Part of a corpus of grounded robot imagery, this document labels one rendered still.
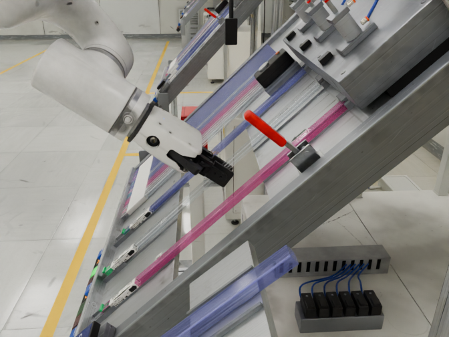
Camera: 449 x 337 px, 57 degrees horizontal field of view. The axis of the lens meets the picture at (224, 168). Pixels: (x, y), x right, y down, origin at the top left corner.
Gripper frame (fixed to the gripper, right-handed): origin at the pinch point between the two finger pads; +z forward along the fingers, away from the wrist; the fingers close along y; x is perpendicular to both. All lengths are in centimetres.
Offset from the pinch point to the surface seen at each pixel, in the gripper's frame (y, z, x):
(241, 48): 449, 70, 13
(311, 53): -1.9, -0.6, -23.8
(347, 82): -17.0, 0.0, -23.5
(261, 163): -6.5, 2.5, -7.0
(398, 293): 3.3, 49.8, 2.9
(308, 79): 7.3, 4.8, -20.3
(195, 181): 83, 22, 39
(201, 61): 124, 2, 5
